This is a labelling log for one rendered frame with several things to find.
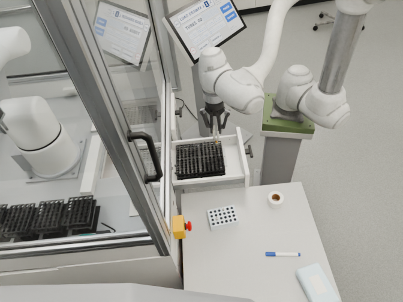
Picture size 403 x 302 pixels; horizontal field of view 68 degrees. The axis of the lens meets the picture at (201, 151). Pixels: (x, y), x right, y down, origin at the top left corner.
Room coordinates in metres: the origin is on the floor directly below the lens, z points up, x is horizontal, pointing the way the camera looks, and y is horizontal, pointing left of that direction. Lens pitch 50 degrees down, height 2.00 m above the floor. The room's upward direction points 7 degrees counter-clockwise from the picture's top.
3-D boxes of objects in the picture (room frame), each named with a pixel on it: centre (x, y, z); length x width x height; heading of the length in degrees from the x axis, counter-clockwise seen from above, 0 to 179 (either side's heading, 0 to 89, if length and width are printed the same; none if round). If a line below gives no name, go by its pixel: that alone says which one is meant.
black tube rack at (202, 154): (0.88, 0.01, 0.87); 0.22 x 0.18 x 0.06; 89
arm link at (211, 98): (0.92, -0.08, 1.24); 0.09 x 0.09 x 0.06
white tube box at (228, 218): (0.62, -0.06, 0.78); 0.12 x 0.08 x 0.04; 95
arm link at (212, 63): (0.91, -0.08, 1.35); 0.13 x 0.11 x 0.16; 29
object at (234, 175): (0.88, 0.02, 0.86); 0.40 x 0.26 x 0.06; 89
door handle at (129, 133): (0.45, 0.13, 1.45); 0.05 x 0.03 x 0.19; 89
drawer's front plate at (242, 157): (0.88, -0.19, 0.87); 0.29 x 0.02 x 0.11; 179
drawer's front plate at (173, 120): (1.20, 0.12, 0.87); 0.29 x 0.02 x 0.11; 179
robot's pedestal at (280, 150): (1.22, -0.51, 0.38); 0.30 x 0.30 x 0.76; 75
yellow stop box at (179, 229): (0.55, 0.12, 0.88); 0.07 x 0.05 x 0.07; 179
